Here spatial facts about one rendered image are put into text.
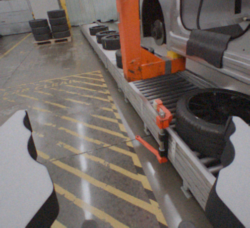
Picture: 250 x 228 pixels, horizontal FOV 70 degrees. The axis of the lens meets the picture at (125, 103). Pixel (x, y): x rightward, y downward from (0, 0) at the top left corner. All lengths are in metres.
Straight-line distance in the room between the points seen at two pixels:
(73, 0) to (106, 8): 1.92
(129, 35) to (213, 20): 0.90
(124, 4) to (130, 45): 0.34
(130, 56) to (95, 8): 10.59
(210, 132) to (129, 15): 1.16
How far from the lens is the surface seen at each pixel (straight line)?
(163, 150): 1.56
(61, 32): 7.61
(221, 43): 1.50
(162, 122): 1.34
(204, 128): 1.32
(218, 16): 2.28
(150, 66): 1.92
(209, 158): 1.45
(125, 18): 1.74
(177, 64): 2.08
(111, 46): 4.26
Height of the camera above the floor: 1.30
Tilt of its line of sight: 31 degrees down
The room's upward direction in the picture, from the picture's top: 6 degrees counter-clockwise
